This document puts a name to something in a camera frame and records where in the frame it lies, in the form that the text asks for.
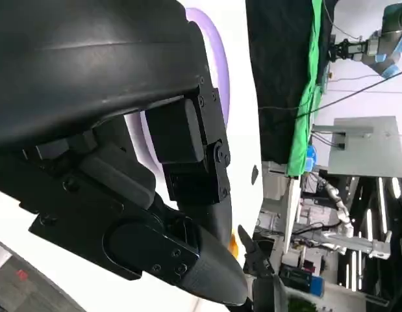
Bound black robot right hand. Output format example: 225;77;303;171
237;224;288;312

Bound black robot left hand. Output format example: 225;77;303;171
0;0;249;307

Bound orange toy bread roll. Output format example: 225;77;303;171
229;227;239;258

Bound black monitor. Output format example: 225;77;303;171
252;239;277;265

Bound blue box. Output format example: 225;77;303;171
308;275;325;298

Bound white desk panel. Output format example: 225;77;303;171
281;177;302;255

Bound lilac plate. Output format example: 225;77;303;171
140;7;231;183

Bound blue container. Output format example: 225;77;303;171
305;145;318;172

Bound green cloth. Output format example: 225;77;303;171
286;0;329;179

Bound grey cabinet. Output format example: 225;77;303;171
310;116;402;179

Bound black cloth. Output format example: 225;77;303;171
245;0;335;166

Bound black cable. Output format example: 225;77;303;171
258;68;402;115

